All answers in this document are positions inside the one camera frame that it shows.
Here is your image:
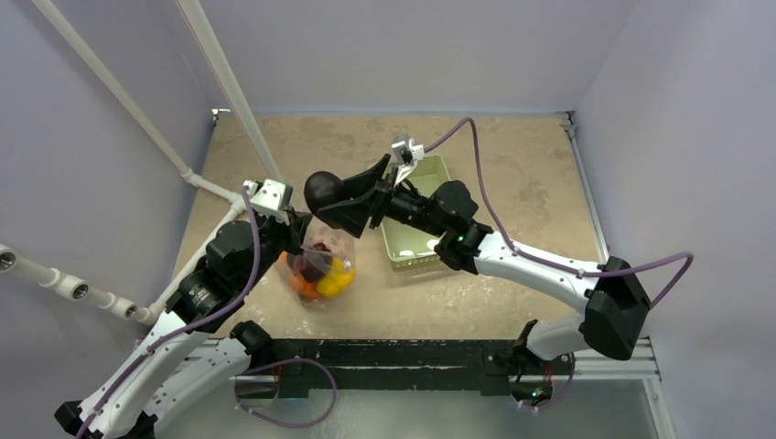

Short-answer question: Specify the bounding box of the clear pink zip bag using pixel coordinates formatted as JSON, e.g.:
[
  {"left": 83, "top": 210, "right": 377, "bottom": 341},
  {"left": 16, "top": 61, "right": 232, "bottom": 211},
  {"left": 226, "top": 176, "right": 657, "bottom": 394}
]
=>
[{"left": 275, "top": 218, "right": 357, "bottom": 311}]

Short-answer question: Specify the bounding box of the orange fruit toy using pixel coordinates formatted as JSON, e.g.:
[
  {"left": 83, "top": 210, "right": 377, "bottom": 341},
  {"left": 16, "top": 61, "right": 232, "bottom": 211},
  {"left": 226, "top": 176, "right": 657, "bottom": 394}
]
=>
[{"left": 287, "top": 275, "right": 321, "bottom": 302}]

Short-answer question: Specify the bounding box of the aluminium frame rail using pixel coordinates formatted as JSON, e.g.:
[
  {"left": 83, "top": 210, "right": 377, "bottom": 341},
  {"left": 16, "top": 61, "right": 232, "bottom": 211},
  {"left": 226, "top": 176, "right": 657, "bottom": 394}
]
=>
[{"left": 557, "top": 110, "right": 677, "bottom": 439}]

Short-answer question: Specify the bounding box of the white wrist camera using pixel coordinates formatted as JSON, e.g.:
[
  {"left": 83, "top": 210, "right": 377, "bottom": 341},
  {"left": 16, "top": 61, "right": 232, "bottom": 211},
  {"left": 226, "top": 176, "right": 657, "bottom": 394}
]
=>
[
  {"left": 243, "top": 179, "right": 293, "bottom": 225},
  {"left": 390, "top": 134, "right": 426, "bottom": 187}
]

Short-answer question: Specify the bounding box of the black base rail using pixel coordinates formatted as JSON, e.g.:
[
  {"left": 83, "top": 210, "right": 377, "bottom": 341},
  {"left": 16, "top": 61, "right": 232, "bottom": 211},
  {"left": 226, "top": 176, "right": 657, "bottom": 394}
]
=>
[{"left": 245, "top": 338, "right": 572, "bottom": 401}]

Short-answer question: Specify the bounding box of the dark mangosteen toy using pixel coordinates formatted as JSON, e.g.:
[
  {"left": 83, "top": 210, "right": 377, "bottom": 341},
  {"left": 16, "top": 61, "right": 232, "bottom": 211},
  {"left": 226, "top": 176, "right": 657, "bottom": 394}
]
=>
[{"left": 310, "top": 241, "right": 334, "bottom": 256}]

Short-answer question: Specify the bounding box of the purple eggplant toy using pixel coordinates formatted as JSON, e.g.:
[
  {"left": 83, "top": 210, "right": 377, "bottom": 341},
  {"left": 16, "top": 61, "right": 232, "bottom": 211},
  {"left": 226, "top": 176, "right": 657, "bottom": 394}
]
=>
[{"left": 304, "top": 171, "right": 350, "bottom": 214}]

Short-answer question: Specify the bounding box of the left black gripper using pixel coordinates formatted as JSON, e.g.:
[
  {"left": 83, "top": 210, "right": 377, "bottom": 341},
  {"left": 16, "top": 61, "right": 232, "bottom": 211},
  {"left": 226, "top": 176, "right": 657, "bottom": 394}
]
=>
[{"left": 239, "top": 203, "right": 312, "bottom": 291}]

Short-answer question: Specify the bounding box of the yellow bell pepper toy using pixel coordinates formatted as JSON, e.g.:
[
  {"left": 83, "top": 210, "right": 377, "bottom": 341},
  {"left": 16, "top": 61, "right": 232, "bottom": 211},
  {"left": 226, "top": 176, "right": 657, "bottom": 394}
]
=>
[{"left": 317, "top": 257, "right": 356, "bottom": 299}]

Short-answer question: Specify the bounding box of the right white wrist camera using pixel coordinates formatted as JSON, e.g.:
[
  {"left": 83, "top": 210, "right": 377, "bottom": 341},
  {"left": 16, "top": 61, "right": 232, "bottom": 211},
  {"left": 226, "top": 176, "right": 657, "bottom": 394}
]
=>
[{"left": 390, "top": 134, "right": 426, "bottom": 187}]

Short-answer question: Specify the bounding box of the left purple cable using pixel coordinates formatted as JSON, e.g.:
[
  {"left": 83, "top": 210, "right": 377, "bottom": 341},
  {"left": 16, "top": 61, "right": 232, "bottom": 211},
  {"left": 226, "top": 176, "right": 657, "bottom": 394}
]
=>
[{"left": 73, "top": 185, "right": 263, "bottom": 439}]

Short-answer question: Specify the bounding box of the light green plastic basket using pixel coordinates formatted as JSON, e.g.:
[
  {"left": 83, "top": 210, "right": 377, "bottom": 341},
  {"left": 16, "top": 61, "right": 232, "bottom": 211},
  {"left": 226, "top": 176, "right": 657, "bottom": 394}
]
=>
[{"left": 380, "top": 155, "right": 450, "bottom": 273}]

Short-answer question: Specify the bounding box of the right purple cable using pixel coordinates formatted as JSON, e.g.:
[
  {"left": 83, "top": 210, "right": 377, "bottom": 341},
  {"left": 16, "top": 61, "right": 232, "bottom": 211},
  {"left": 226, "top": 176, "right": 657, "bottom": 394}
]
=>
[{"left": 423, "top": 117, "right": 695, "bottom": 310}]

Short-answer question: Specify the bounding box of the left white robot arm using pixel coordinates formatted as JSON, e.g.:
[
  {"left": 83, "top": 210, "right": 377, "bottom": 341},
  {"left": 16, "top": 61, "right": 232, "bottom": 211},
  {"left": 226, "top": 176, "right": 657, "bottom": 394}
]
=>
[{"left": 55, "top": 212, "right": 312, "bottom": 438}]

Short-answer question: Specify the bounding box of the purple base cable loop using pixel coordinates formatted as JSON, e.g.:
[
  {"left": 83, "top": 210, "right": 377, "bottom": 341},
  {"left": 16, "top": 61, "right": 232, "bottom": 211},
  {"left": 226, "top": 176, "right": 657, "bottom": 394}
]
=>
[{"left": 233, "top": 359, "right": 337, "bottom": 430}]

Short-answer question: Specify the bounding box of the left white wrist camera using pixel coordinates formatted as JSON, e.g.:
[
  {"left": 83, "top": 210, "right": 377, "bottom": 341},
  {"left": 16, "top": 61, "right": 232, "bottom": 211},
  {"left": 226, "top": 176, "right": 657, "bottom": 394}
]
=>
[{"left": 243, "top": 179, "right": 293, "bottom": 225}]

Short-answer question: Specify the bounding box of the white PVC pipe frame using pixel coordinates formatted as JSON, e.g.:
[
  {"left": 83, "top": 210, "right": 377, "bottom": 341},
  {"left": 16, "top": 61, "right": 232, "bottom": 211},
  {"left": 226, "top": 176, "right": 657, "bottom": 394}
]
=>
[{"left": 0, "top": 0, "right": 285, "bottom": 325}]

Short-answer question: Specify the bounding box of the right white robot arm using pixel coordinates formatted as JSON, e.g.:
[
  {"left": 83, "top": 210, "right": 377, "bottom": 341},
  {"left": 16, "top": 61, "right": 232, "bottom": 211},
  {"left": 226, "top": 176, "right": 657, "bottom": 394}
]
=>
[{"left": 304, "top": 156, "right": 652, "bottom": 372}]

